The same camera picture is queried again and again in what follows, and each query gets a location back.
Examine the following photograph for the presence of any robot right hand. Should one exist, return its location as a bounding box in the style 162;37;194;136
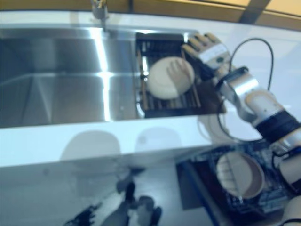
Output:
182;32;232;71

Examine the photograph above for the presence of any cream round plate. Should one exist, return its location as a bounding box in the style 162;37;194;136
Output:
215;152;265;199
147;57;196;100

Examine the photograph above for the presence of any black dishwasher rack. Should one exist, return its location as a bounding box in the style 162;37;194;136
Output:
176;143;297;226

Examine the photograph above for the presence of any metal sink drying rack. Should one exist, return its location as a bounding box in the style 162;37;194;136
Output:
135;32;228;119

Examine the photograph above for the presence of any chrome kitchen faucet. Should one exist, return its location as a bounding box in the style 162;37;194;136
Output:
91;0;110;32

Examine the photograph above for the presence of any stainless steel sink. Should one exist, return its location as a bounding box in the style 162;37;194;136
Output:
0;27;228;129

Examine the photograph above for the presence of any white kitchen cabinet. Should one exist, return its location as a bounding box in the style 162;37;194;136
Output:
0;150;189;226

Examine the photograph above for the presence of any yellow window with dark frame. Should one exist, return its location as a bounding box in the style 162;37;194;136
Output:
0;0;301;32

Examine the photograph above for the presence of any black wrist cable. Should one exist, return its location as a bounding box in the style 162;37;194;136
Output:
217;38;275;142

